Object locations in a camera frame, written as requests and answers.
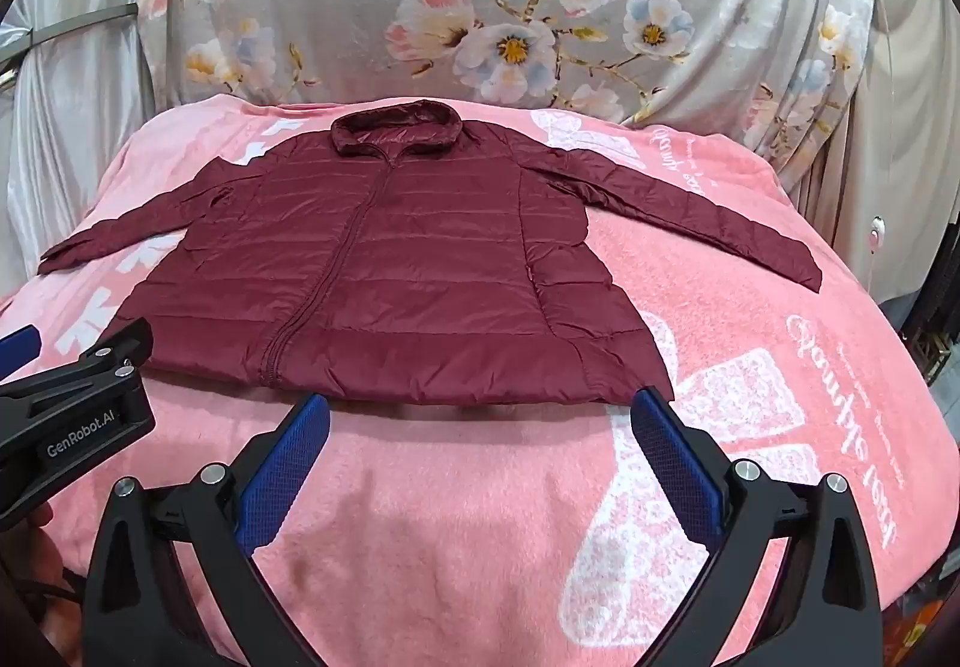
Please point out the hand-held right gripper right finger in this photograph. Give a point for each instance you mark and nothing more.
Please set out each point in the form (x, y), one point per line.
(675, 461)

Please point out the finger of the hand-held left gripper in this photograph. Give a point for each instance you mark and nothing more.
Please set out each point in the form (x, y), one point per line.
(19, 346)
(112, 346)

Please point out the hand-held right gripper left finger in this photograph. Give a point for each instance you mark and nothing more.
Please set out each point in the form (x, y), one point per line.
(289, 461)

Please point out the maroon puffer jacket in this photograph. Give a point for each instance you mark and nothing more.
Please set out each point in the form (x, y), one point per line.
(420, 262)

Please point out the pink printed blanket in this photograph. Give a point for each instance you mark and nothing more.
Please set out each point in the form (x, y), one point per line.
(465, 487)

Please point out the white satin curtain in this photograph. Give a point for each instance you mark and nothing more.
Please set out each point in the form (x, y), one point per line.
(67, 135)

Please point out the white round device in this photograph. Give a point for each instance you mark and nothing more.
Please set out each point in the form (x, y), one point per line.
(876, 236)

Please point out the grey metal band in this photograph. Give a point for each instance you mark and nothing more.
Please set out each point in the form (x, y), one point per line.
(71, 26)

